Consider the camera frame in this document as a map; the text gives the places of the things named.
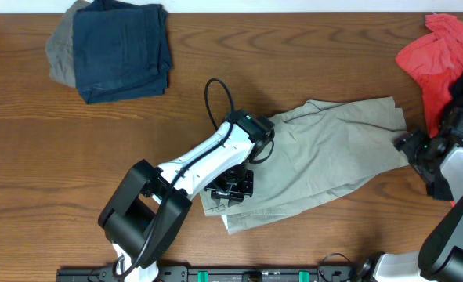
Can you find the khaki shorts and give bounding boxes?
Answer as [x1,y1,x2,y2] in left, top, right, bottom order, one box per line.
[200,97,407,234]

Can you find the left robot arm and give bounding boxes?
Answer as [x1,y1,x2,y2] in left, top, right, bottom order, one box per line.
[98,110,274,281]

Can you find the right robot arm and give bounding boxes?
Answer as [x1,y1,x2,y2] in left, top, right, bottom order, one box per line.
[354,108,463,281]

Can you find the black garment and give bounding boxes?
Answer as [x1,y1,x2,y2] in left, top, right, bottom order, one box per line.
[425,73,463,201]

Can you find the red garment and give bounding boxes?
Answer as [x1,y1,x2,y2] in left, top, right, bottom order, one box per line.
[395,13,463,138]

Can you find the folded dark blue garment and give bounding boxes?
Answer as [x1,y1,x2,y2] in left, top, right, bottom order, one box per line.
[73,0,172,104]

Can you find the folded grey garment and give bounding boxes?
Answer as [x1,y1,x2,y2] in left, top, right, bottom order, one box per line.
[45,0,89,88]

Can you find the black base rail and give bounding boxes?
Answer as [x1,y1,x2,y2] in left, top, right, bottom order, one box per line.
[56,266,354,282]

